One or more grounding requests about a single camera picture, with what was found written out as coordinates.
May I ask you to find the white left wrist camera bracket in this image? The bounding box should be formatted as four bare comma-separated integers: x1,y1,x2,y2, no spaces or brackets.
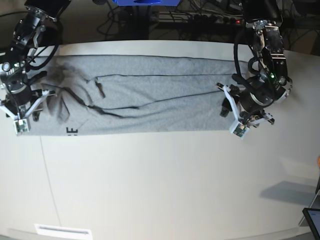
216,83,275,139

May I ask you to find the grey T-shirt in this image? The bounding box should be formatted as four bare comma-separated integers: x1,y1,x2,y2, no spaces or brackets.
29,55,236,136

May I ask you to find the white label strip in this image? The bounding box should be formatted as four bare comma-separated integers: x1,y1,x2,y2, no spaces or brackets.
34,224,92,239

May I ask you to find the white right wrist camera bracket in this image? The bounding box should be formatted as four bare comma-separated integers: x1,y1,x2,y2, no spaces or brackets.
0,89,56,136

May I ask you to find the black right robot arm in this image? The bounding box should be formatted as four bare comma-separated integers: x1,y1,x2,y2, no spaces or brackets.
0,0,71,121

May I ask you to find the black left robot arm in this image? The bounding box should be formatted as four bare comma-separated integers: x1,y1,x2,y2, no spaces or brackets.
228,0,293,125

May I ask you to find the black power strip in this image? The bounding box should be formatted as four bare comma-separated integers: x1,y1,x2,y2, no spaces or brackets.
192,14,245,26

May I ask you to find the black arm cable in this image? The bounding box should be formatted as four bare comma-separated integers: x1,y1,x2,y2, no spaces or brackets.
231,27,251,86
24,19,63,72

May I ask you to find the tablet with dark frame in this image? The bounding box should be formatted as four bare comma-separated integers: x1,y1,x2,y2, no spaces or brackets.
302,208,320,240

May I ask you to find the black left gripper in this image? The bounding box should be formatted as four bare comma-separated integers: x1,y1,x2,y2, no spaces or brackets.
220,84,274,123

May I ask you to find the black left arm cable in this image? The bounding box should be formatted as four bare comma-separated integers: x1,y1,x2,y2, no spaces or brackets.
231,27,251,86

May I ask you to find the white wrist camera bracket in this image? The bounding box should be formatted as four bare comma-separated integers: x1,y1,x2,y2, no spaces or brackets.
216,83,275,139
0,89,56,136

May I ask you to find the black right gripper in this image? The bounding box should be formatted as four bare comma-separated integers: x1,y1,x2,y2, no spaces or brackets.
3,81,42,106

